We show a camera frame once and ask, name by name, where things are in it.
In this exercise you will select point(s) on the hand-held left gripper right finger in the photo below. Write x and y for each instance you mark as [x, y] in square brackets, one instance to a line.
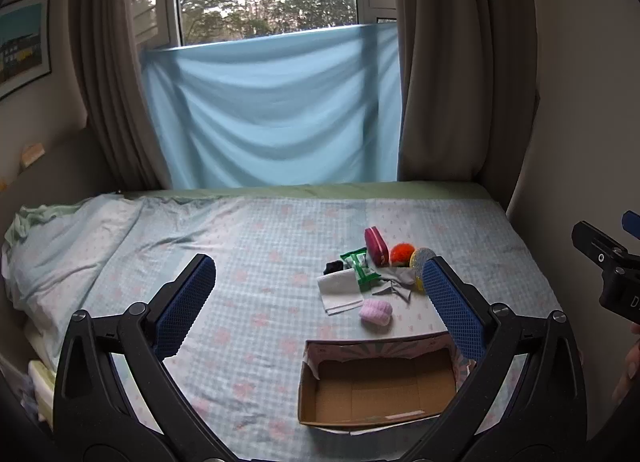
[452, 312]

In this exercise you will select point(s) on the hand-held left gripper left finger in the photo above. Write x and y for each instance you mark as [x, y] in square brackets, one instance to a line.
[185, 307]

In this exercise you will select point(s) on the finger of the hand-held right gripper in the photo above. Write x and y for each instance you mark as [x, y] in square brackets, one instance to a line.
[595, 242]
[632, 220]

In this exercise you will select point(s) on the grey cloth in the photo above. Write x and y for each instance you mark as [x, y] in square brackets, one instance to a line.
[397, 284]

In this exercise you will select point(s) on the pink towel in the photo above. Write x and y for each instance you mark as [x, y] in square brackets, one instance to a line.
[376, 312]

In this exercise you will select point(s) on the green tissue packet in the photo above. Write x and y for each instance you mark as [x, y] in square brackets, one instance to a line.
[361, 269]

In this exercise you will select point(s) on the pink zipper pouch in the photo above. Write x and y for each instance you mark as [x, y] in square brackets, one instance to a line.
[376, 244]

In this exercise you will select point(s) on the white waffle cloth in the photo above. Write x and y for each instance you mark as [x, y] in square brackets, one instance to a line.
[340, 294]

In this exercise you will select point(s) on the black scrunchie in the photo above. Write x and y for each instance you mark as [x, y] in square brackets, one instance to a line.
[334, 268]

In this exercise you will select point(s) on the cardboard box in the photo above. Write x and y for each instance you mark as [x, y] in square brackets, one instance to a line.
[320, 402]

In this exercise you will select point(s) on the person's right hand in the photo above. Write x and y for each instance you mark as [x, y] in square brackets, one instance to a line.
[631, 367]

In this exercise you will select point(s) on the green bed sheet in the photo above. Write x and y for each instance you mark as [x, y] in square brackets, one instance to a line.
[350, 189]

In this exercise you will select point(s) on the pale stacked cloth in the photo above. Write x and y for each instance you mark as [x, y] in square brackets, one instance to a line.
[42, 392]

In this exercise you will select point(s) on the light blue hanging cloth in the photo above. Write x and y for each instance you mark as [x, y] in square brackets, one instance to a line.
[275, 112]

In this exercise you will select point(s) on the small yellow box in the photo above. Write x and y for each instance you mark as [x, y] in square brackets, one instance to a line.
[32, 153]

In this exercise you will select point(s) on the beige curtain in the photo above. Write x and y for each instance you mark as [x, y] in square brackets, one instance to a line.
[450, 67]
[115, 67]

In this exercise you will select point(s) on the framed wall picture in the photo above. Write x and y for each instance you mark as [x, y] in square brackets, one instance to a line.
[22, 47]

